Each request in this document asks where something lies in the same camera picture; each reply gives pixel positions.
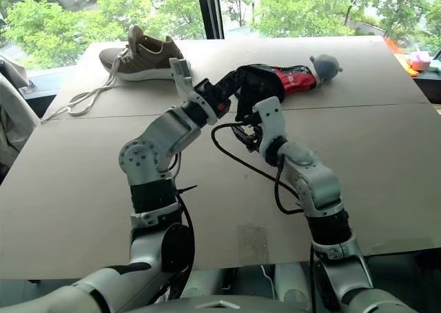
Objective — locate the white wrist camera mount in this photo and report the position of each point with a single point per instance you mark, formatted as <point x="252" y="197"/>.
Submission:
<point x="272" y="120"/>
<point x="187" y="89"/>

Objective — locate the pink and orange box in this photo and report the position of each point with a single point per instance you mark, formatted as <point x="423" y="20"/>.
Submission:
<point x="418" y="62"/>

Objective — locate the dark window frame post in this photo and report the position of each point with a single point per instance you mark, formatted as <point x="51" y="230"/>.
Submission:
<point x="209" y="9"/>

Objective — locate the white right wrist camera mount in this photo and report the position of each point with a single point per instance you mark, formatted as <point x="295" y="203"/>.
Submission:
<point x="272" y="120"/>

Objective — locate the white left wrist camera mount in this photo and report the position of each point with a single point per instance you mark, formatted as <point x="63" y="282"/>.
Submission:
<point x="187" y="89"/>

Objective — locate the dark side cabinet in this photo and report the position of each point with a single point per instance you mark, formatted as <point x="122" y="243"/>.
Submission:
<point x="429" y="85"/>

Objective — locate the grey plush toy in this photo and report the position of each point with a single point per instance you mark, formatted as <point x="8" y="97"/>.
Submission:
<point x="325" y="68"/>

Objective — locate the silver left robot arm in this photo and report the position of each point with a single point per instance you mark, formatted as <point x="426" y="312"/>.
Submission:
<point x="162" y="137"/>

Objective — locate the white rounded leg shape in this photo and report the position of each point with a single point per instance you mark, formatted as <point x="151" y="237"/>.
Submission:
<point x="206" y="282"/>
<point x="293" y="282"/>

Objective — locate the brown sneaker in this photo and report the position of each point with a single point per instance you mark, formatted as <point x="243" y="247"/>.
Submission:
<point x="151" y="58"/>

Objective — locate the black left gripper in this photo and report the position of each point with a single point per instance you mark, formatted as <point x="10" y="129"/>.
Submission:
<point x="215" y="97"/>

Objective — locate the grey robot torso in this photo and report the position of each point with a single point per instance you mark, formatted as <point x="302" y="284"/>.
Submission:
<point x="241" y="304"/>

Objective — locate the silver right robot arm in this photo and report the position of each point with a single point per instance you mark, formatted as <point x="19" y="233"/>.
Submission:
<point x="317" y="185"/>

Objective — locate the grey fabric chair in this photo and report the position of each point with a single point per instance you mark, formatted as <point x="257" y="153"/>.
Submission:
<point x="13" y="120"/>

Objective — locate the orange paper item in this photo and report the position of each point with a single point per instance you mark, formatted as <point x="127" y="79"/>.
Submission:
<point x="396" y="51"/>

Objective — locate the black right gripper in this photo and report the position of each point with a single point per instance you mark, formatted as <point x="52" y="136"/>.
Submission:
<point x="248" y="138"/>

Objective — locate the white shoelace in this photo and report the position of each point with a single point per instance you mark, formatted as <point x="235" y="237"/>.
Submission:
<point x="89" y="99"/>

